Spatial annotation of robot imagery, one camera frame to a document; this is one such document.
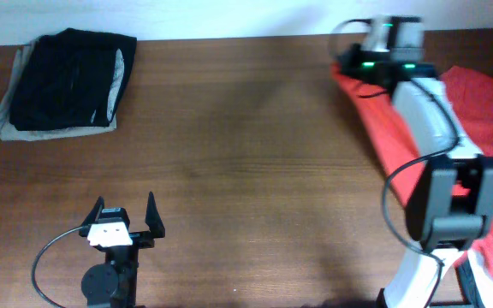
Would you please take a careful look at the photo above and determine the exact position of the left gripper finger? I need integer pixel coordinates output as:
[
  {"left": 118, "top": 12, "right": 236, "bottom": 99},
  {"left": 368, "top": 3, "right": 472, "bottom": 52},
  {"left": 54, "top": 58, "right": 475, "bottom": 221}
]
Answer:
[
  {"left": 145, "top": 192, "right": 166, "bottom": 239},
  {"left": 81, "top": 196, "right": 104, "bottom": 227}
]

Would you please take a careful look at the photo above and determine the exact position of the red printed t-shirt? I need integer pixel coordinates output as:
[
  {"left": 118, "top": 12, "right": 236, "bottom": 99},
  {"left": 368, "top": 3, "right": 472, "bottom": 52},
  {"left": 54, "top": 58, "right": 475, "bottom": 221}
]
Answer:
[{"left": 331, "top": 64, "right": 493, "bottom": 280}]

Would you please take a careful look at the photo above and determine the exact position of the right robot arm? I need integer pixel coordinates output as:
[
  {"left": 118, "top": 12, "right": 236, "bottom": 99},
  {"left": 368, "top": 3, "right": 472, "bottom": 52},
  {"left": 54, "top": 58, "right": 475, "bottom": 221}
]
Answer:
[{"left": 336, "top": 15, "right": 493, "bottom": 308}]

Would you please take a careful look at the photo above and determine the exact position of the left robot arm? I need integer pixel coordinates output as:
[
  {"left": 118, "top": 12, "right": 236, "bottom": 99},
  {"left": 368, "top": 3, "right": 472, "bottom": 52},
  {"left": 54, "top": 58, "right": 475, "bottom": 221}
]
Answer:
[{"left": 79, "top": 192, "right": 165, "bottom": 308}]

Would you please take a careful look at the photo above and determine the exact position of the folded beige garment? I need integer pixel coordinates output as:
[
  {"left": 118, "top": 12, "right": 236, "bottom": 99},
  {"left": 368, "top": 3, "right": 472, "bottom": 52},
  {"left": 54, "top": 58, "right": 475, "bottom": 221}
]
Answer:
[{"left": 0, "top": 39, "right": 117, "bottom": 141}]

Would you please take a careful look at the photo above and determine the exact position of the folded black garment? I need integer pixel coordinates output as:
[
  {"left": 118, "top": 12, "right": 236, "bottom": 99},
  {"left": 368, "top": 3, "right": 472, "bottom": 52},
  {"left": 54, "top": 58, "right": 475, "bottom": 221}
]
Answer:
[{"left": 9, "top": 28, "right": 137, "bottom": 131}]

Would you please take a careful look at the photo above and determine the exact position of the dark navy garment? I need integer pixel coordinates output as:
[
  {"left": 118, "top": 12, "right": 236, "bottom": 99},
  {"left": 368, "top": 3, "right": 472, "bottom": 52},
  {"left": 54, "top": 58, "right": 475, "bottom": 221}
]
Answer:
[{"left": 456, "top": 260, "right": 485, "bottom": 308}]

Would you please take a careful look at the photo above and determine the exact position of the left black cable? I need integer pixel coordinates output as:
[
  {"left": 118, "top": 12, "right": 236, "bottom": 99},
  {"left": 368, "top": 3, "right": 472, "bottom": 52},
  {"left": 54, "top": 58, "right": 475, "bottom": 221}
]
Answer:
[{"left": 31, "top": 225, "right": 90, "bottom": 308}]

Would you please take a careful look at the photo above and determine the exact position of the black cable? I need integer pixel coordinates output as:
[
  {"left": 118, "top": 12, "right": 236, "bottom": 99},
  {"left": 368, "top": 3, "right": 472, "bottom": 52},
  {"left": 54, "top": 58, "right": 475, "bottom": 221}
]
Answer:
[
  {"left": 31, "top": 225, "right": 90, "bottom": 308},
  {"left": 328, "top": 18, "right": 461, "bottom": 308}
]

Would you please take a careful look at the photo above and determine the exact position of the right black cable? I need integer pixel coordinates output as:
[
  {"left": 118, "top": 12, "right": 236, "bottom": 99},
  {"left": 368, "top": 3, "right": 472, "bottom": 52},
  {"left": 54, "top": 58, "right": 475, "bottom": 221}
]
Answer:
[{"left": 328, "top": 18, "right": 461, "bottom": 308}]

